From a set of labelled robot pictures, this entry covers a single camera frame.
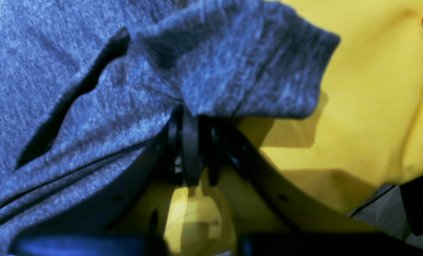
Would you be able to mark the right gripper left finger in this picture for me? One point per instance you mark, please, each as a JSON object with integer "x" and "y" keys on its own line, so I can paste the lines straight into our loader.
{"x": 125, "y": 218}

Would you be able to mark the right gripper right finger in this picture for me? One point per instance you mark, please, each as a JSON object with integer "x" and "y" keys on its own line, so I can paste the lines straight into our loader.
{"x": 270, "y": 215}

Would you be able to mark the grey long-sleeve T-shirt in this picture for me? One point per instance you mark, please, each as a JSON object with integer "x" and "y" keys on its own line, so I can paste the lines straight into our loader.
{"x": 84, "y": 84}

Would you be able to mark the yellow table cloth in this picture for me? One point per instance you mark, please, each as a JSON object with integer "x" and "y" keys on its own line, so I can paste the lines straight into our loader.
{"x": 365, "y": 132}

